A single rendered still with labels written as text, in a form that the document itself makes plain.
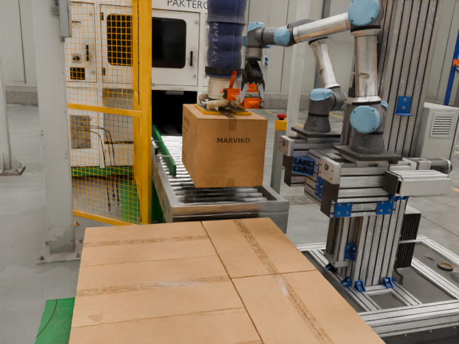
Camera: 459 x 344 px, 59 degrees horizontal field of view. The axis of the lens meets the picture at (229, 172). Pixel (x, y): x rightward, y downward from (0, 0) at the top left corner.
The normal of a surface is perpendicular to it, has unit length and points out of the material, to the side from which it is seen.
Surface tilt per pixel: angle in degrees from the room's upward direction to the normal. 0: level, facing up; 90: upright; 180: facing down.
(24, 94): 90
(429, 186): 90
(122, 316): 0
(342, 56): 90
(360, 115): 98
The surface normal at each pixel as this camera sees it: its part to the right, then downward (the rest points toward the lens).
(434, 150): 0.27, 0.29
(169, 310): 0.06, -0.96
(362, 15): -0.48, 0.09
